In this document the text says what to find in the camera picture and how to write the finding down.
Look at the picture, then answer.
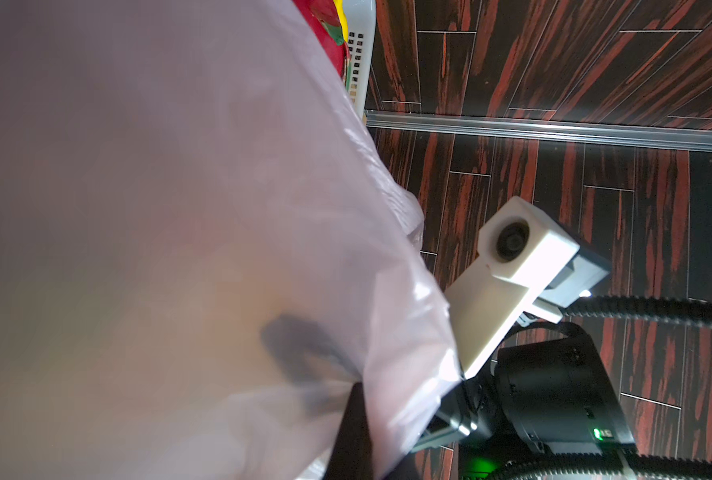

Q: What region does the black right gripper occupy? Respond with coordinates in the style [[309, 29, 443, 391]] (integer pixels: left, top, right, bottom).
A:
[[413, 332, 637, 465]]

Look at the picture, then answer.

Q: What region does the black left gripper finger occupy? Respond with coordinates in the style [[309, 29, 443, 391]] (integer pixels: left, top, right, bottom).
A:
[[323, 382, 374, 480]]

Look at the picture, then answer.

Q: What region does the pink plastic bag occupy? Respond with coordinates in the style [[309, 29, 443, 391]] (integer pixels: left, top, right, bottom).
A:
[[0, 1, 459, 479]]

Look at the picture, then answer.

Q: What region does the red green fake dragon fruit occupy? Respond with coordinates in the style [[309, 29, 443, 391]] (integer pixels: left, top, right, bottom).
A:
[[293, 0, 350, 78]]

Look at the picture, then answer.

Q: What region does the white perforated plastic basket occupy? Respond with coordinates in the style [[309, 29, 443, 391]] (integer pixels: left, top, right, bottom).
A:
[[342, 0, 377, 117]]

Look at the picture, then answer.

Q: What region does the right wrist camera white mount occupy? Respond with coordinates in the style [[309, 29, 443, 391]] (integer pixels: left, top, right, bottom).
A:
[[445, 196, 612, 380]]

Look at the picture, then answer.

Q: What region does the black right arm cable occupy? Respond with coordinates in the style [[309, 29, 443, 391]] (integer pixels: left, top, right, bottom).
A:
[[487, 296, 712, 480]]

